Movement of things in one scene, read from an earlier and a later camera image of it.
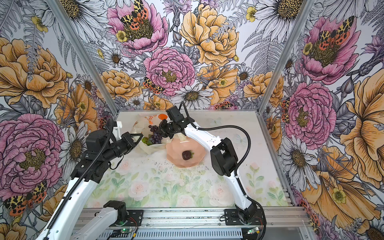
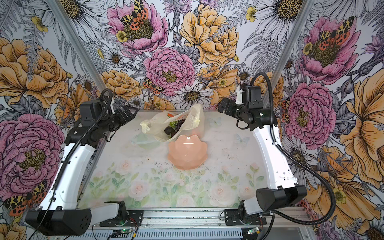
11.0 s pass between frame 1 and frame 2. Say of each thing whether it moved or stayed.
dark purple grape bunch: moved
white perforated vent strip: stayed
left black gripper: moved
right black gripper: moved
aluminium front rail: stayed
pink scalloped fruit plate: stayed
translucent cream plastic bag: moved
